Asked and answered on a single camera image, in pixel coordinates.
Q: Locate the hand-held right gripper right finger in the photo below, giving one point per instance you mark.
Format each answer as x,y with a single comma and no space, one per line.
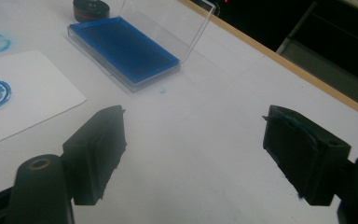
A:
304,155

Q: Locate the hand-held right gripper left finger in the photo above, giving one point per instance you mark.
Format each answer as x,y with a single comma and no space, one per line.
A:
93,155

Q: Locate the blue ink pad clear case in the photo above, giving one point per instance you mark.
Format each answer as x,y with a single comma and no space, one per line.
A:
124,49

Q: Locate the white paper sheet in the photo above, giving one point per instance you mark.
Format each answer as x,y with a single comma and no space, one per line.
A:
34,99

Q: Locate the white metal desk frame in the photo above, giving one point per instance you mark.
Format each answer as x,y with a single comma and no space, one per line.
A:
295,29

